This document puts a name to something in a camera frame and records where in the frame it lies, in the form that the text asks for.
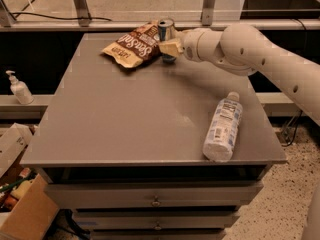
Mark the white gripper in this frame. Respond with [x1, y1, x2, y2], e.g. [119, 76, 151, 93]
[159, 28, 213, 62]

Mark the top drawer knob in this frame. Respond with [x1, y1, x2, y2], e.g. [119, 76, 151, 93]
[151, 197, 161, 207]

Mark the grey drawer cabinet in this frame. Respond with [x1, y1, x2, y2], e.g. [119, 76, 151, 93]
[22, 34, 285, 240]

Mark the clear plastic water bottle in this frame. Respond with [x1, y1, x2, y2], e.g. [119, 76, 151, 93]
[202, 92, 243, 162]

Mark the brown sea salt chip bag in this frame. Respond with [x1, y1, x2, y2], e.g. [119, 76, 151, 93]
[102, 21, 160, 69]

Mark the open cardboard box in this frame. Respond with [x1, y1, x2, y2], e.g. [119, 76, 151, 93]
[0, 123, 58, 240]

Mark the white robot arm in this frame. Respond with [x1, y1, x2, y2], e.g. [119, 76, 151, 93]
[158, 20, 320, 125]

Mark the white pump dispenser bottle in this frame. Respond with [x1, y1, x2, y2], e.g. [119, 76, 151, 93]
[6, 70, 34, 105]

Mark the black cable on floor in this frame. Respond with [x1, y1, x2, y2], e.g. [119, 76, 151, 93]
[9, 11, 114, 22]

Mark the red bull can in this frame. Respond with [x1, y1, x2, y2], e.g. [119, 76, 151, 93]
[157, 17, 178, 64]

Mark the drawer knob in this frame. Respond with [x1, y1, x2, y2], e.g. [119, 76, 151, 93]
[154, 223, 162, 231]
[151, 197, 161, 207]

